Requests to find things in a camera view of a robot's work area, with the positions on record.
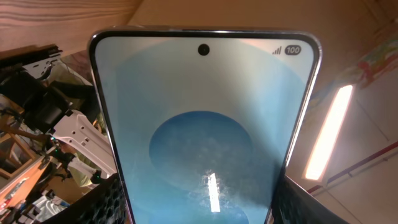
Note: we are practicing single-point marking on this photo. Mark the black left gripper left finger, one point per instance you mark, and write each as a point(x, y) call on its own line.
point(105, 204)

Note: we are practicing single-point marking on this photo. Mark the wooden shelf furniture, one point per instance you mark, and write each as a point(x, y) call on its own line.
point(21, 182)

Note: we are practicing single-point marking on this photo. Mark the ceiling light fixture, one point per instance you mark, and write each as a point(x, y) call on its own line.
point(328, 134)

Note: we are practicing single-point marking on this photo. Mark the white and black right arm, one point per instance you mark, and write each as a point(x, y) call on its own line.
point(46, 109)

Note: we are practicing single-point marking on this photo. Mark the smartphone with blue screen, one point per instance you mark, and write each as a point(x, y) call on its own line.
point(202, 123)

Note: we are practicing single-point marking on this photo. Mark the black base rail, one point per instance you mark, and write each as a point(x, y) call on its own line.
point(37, 63)

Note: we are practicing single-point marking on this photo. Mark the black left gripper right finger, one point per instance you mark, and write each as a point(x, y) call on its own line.
point(293, 205)

